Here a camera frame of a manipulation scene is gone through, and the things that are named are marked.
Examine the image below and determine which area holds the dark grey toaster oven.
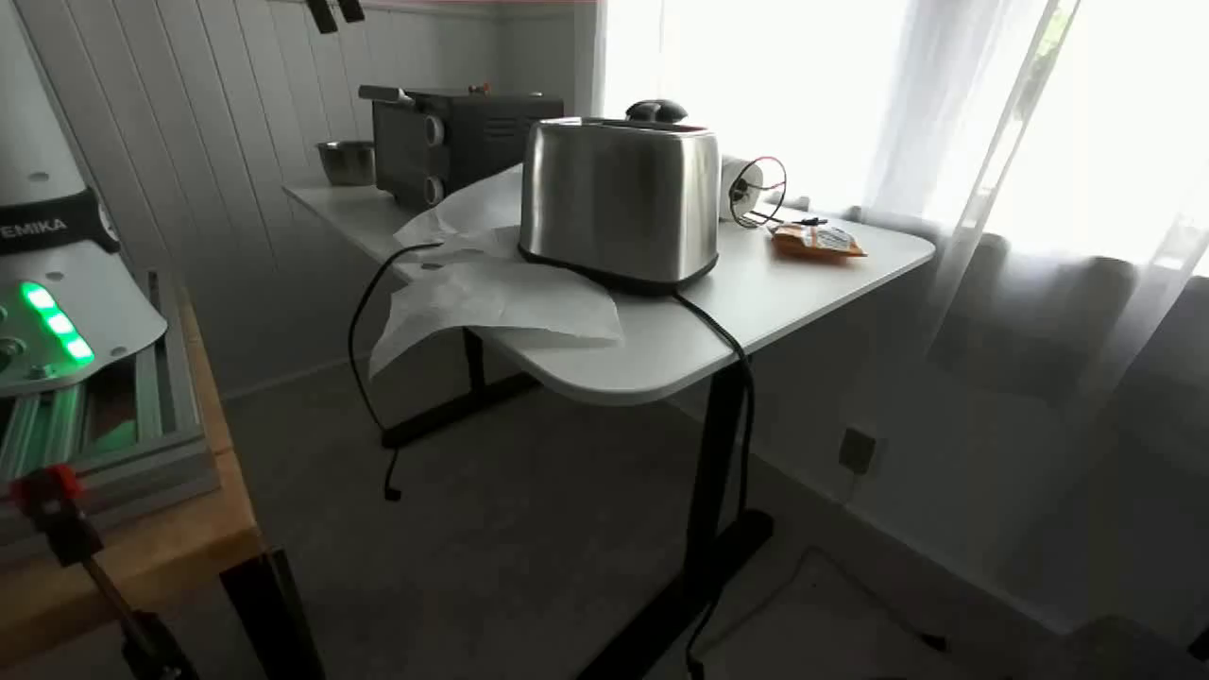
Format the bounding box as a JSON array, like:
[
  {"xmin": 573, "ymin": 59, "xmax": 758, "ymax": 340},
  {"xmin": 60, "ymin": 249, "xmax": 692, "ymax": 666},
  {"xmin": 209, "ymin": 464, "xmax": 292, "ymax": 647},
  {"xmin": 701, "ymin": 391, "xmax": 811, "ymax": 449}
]
[{"xmin": 354, "ymin": 83, "xmax": 566, "ymax": 211}]

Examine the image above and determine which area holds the silver steel toaster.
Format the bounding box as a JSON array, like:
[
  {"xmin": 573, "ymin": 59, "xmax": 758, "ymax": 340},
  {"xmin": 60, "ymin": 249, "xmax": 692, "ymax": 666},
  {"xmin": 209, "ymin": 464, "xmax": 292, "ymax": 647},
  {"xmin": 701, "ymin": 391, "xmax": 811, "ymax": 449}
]
[{"xmin": 519, "ymin": 108, "xmax": 726, "ymax": 298}]

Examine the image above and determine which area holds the small metal cup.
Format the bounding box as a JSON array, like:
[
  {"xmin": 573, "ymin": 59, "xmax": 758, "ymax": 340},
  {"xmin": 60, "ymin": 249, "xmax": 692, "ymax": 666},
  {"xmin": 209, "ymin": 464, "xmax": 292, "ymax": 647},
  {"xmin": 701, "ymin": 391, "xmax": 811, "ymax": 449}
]
[{"xmin": 315, "ymin": 134, "xmax": 378, "ymax": 188}]

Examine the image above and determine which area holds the white paper towel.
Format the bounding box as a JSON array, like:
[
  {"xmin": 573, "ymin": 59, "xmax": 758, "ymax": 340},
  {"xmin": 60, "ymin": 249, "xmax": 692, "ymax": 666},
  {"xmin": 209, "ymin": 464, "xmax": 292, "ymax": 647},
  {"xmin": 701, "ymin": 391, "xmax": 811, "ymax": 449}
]
[{"xmin": 366, "ymin": 163, "xmax": 626, "ymax": 376}]

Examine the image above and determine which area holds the black computer mouse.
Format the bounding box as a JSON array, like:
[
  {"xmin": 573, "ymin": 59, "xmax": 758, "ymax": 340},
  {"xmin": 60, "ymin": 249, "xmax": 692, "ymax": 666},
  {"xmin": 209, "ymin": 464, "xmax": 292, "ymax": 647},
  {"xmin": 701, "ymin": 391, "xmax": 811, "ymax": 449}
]
[{"xmin": 625, "ymin": 95, "xmax": 692, "ymax": 123}]

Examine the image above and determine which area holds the orange snack packet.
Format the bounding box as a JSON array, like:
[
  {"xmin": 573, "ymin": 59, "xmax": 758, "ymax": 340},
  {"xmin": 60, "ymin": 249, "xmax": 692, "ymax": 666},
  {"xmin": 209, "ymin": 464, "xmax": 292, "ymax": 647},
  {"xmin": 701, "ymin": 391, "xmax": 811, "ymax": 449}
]
[{"xmin": 767, "ymin": 215, "xmax": 869, "ymax": 269}]

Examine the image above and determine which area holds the red and black clamp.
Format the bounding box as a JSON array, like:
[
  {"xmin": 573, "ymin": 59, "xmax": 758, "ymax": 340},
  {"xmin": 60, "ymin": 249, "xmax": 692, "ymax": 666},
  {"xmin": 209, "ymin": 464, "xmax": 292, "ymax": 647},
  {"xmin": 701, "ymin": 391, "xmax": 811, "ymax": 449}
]
[{"xmin": 8, "ymin": 462, "xmax": 201, "ymax": 680}]

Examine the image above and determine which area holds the light wooden table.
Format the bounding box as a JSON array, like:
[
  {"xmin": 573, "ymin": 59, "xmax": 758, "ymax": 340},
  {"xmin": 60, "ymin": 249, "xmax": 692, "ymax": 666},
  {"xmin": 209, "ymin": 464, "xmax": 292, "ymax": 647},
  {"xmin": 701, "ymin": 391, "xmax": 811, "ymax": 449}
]
[{"xmin": 0, "ymin": 288, "xmax": 276, "ymax": 672}]

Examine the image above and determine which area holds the black wooden table leg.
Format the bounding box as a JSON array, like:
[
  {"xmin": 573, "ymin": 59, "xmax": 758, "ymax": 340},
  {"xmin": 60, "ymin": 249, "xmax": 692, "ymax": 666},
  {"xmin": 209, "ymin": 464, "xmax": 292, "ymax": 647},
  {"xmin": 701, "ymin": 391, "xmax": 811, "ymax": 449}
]
[{"xmin": 219, "ymin": 542, "xmax": 330, "ymax": 680}]

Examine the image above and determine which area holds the sheer white curtain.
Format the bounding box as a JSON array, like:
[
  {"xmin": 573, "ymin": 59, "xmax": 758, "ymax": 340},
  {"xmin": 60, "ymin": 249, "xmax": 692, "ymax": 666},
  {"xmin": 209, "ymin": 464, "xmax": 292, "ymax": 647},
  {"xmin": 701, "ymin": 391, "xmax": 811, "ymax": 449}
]
[{"xmin": 590, "ymin": 0, "xmax": 1209, "ymax": 657}]

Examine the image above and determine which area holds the black cable with loose plug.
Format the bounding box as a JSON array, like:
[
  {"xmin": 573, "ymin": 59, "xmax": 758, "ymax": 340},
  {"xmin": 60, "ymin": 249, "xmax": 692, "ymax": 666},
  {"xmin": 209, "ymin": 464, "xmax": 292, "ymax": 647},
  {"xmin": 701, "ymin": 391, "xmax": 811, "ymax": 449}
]
[{"xmin": 345, "ymin": 238, "xmax": 446, "ymax": 507}]

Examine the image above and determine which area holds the black toaster power cable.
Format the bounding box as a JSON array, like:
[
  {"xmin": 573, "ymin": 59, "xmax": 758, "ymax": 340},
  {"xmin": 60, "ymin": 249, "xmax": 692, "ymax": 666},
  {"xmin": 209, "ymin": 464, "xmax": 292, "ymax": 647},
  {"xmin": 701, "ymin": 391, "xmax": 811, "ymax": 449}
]
[{"xmin": 665, "ymin": 288, "xmax": 758, "ymax": 680}]

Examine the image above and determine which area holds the black desk leg frame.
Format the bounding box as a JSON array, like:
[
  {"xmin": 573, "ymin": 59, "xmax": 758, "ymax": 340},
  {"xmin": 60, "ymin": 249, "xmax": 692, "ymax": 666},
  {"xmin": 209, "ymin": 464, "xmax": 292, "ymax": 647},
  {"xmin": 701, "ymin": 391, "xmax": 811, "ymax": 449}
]
[{"xmin": 378, "ymin": 330, "xmax": 780, "ymax": 680}]

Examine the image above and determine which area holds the dark wall outlet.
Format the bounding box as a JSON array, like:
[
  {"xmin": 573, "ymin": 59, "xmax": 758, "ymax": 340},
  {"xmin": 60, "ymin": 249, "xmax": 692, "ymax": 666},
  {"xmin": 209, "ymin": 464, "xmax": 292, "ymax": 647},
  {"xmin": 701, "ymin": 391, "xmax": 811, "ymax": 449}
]
[{"xmin": 840, "ymin": 428, "xmax": 884, "ymax": 478}]

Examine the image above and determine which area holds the black floor power cable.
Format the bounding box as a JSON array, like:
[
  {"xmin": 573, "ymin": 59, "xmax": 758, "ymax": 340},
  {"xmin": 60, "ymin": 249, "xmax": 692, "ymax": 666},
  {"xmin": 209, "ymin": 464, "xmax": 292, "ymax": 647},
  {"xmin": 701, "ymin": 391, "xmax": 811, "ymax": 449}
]
[{"xmin": 694, "ymin": 539, "xmax": 957, "ymax": 672}]

